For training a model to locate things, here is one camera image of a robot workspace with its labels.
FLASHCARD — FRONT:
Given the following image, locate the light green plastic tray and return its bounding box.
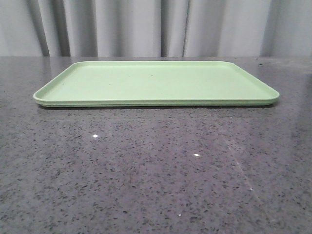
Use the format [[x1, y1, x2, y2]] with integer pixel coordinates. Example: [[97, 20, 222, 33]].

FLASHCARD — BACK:
[[33, 61, 279, 107]]

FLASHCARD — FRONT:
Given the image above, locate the grey pleated curtain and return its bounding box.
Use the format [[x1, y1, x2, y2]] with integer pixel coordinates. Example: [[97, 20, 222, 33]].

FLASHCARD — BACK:
[[0, 0, 312, 58]]

